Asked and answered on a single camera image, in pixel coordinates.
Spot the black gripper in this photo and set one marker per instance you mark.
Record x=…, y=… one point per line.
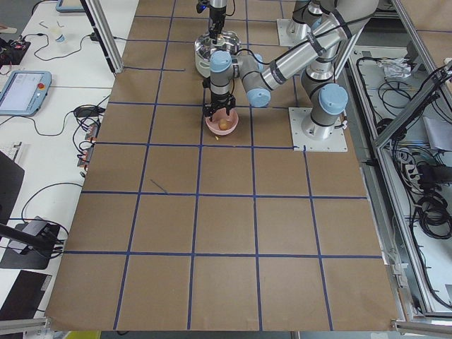
x=217, y=15
x=220, y=98

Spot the black camera on stand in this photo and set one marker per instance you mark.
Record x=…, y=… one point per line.
x=31, y=245

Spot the pale green electric pot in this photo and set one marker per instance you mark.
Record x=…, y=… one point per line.
x=202, y=66

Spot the crumpled white paper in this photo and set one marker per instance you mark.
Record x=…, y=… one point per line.
x=396, y=68

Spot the black power adapter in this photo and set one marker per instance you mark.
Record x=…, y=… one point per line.
x=88, y=111

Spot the glass pot lid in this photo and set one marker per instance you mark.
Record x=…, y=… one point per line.
x=204, y=46

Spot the pink bowl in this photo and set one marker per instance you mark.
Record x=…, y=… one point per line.
x=213, y=121

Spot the teach pendant tablet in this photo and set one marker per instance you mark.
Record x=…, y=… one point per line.
x=24, y=93

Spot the brown egg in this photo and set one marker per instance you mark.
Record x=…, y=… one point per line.
x=224, y=124

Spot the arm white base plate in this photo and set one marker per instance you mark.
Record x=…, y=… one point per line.
x=309, y=137
x=291, y=33

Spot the aluminium frame post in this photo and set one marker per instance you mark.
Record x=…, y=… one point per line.
x=100, y=26

